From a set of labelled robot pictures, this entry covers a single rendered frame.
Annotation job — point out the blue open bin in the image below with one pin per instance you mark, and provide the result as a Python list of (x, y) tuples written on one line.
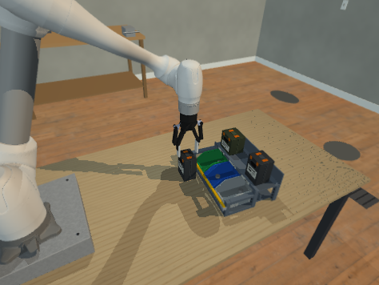
[(225, 170)]

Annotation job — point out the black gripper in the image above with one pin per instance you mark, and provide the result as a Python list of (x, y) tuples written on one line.
[(184, 128)]

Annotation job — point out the grey open bin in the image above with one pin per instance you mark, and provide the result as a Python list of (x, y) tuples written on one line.
[(229, 189)]

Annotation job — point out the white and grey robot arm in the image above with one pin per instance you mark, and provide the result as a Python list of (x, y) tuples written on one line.
[(24, 220)]

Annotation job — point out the green bin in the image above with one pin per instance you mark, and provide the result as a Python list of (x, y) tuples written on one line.
[(209, 158)]

